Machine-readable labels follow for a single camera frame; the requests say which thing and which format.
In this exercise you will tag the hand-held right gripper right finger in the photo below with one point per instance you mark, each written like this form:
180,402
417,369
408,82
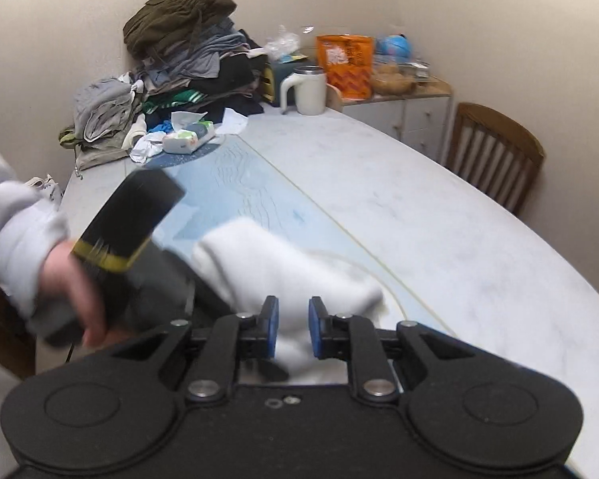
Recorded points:
315,329

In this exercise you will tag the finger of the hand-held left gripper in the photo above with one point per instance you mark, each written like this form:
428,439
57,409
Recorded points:
274,371

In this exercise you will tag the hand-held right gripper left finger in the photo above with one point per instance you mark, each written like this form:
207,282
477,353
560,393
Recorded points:
271,327

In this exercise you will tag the white sweatshirt with brown collar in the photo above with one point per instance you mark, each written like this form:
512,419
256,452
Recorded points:
289,269

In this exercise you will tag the pile of folded clothes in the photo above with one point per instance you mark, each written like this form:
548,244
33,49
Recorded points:
179,50

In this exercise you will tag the person's left hand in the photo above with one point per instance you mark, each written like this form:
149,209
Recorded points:
72,279

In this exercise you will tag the light grey cloth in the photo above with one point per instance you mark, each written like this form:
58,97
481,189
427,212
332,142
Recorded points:
47,189

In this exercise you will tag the wet wipes packet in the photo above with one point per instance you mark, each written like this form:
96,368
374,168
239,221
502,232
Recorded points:
187,138

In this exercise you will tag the white paper sheet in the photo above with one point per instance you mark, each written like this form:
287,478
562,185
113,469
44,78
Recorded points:
235,122

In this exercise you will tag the dark wooden chair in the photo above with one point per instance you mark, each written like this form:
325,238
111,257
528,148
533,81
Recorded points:
2,332

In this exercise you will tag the teal tissue box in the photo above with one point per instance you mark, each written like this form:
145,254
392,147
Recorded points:
279,77

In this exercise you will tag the white mug with steel rim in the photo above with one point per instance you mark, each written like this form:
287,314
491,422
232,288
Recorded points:
307,92

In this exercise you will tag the white drawer cabinet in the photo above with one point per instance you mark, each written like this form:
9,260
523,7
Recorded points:
409,119

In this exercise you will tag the clear plastic bag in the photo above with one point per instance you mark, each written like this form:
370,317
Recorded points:
282,44

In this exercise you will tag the slatted wooden chair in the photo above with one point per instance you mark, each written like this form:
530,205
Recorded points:
494,159

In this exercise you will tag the orange snack bag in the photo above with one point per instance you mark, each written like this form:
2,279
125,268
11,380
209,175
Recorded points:
347,67

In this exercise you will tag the blue globe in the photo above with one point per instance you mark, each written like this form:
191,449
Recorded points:
395,47

